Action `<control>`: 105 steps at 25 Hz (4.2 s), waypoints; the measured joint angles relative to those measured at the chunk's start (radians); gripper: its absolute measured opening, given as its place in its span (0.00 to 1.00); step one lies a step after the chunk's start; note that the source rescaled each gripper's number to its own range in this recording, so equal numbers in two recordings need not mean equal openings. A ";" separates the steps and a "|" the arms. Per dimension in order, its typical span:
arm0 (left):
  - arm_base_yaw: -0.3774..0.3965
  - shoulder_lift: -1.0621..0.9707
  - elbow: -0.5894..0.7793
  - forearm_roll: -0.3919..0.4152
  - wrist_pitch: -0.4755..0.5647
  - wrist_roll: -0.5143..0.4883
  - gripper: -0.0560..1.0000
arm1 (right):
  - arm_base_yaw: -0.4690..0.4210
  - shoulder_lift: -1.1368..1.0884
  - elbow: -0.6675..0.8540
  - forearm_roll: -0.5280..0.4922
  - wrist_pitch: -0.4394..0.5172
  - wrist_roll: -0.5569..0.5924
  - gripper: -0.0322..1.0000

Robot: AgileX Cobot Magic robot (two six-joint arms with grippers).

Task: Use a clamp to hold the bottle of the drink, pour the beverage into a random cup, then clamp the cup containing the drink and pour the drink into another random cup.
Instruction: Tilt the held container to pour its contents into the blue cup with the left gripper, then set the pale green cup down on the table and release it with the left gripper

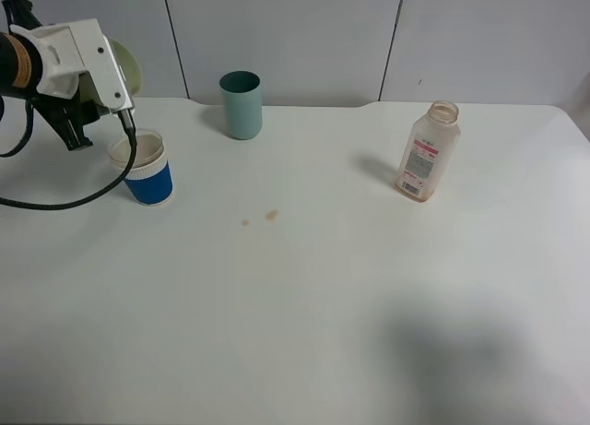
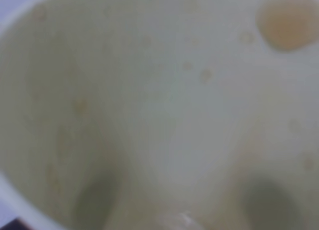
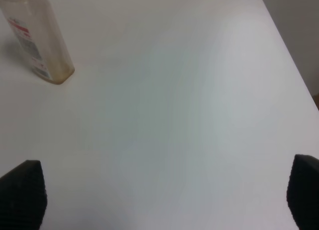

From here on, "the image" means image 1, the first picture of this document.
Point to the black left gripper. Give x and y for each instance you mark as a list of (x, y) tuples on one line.
[(21, 70)]

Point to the pale green plastic cup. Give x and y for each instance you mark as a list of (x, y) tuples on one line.
[(126, 70)]

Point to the clear plastic drink bottle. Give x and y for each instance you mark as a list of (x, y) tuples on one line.
[(429, 148)]

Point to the blue sleeved paper cup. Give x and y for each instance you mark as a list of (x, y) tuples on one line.
[(149, 179)]

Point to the teal plastic cup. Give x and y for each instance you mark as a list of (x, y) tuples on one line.
[(242, 101)]

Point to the brown drink spill drop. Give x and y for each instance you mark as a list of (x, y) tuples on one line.
[(271, 215)]

